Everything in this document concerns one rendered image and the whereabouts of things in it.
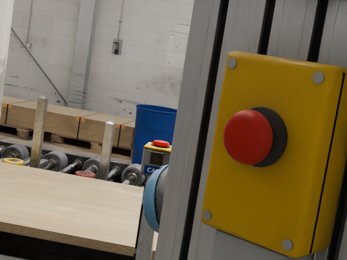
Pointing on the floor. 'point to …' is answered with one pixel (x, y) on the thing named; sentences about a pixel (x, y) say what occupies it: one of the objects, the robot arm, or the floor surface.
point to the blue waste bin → (152, 127)
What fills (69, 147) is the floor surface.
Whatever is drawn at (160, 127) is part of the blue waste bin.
